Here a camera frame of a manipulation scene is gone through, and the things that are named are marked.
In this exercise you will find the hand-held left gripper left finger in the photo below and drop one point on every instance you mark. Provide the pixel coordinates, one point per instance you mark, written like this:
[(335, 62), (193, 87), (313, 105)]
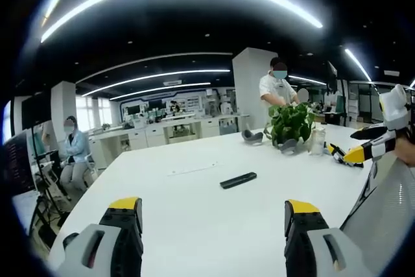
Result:
[(107, 241)]

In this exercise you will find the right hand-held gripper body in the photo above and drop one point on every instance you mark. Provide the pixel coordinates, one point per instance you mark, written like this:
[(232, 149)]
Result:
[(394, 111)]

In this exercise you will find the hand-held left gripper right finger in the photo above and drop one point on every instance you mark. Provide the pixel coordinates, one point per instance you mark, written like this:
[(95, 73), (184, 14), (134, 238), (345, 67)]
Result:
[(311, 244)]

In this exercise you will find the black remote control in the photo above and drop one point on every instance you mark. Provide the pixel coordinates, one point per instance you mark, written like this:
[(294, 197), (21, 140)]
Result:
[(238, 180)]

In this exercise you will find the person's right hand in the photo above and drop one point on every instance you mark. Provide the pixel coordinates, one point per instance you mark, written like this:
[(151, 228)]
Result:
[(406, 147)]

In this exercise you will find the white mesh office chair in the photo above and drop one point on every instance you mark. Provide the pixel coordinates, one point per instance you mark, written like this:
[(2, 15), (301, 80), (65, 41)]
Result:
[(379, 212)]

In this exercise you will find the green potted plant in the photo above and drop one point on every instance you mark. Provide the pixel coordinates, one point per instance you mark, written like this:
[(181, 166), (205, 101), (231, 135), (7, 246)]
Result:
[(291, 121)]

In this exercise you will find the black tripod stand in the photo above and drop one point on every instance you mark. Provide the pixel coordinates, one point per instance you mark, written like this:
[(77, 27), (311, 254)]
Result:
[(48, 176)]

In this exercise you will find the black monitor screen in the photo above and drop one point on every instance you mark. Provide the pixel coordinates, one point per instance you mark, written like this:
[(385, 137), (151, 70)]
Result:
[(19, 163)]

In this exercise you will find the white lab counter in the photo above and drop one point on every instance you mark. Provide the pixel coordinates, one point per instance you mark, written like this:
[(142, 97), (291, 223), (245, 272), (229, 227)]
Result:
[(168, 129)]

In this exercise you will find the white square pillar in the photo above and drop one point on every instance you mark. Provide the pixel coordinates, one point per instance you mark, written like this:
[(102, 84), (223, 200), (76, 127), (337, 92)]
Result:
[(248, 82)]

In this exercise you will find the wall mounted black screen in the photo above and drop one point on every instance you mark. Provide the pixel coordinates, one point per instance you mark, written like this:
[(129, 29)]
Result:
[(35, 108)]

